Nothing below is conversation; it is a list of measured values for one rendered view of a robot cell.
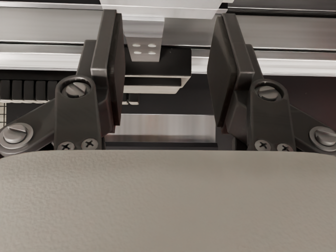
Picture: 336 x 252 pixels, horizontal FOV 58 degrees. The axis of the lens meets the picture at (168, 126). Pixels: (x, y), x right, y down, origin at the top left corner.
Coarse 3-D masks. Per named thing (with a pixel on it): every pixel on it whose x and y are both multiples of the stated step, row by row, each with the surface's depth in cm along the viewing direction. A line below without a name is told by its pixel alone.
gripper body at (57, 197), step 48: (0, 192) 6; (48, 192) 6; (96, 192) 6; (144, 192) 6; (192, 192) 6; (240, 192) 6; (288, 192) 6; (0, 240) 5; (48, 240) 5; (96, 240) 5; (144, 240) 5; (192, 240) 5; (240, 240) 6; (288, 240) 6
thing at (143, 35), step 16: (128, 16) 24; (144, 16) 24; (128, 32) 27; (144, 32) 27; (160, 32) 27; (128, 48) 33; (144, 48) 32; (160, 48) 32; (176, 48) 39; (128, 64) 39; (144, 64) 39; (160, 64) 39; (176, 64) 39; (128, 80) 40; (144, 80) 40; (160, 80) 40; (176, 80) 40
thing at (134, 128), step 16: (128, 128) 22; (144, 128) 22; (160, 128) 22; (176, 128) 22; (192, 128) 22; (208, 128) 22; (112, 144) 21; (128, 144) 21; (144, 144) 21; (160, 144) 21; (176, 144) 21; (192, 144) 21; (208, 144) 21
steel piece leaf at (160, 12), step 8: (104, 8) 22; (112, 8) 22; (120, 8) 22; (128, 8) 22; (136, 8) 22; (144, 8) 22; (152, 8) 22; (160, 8) 22; (168, 8) 22; (176, 8) 22; (184, 8) 22; (192, 8) 22; (200, 8) 22; (208, 8) 22; (152, 16) 24; (160, 16) 24; (168, 16) 24; (176, 16) 24; (184, 16) 24; (192, 16) 24; (200, 16) 24; (208, 16) 24
